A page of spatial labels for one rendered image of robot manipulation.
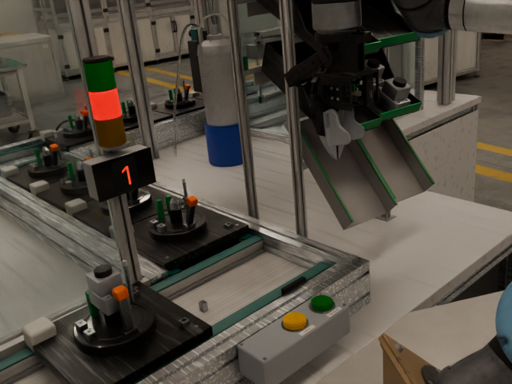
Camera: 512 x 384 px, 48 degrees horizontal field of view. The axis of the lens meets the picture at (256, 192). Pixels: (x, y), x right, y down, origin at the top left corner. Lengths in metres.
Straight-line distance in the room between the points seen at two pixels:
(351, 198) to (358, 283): 0.21
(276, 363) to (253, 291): 0.27
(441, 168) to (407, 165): 1.26
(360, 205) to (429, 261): 0.22
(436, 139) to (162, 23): 8.39
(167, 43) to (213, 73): 8.64
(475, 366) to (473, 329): 0.41
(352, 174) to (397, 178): 0.13
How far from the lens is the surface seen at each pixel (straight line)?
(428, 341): 1.15
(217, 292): 1.21
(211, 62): 2.01
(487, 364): 0.79
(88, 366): 1.00
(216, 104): 2.04
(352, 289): 1.18
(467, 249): 1.47
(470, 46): 7.32
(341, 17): 0.89
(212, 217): 1.42
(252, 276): 1.25
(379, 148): 1.44
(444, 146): 2.70
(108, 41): 10.22
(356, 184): 1.33
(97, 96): 1.04
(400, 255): 1.42
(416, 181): 1.45
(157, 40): 10.56
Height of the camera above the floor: 1.55
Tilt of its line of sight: 22 degrees down
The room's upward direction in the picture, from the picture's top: 6 degrees counter-clockwise
